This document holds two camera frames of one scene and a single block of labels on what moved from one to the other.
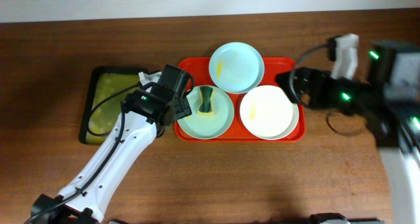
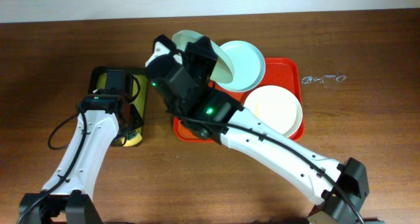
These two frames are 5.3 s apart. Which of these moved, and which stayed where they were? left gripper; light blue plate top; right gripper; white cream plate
Moved: left gripper; right gripper
Stayed: white cream plate; light blue plate top
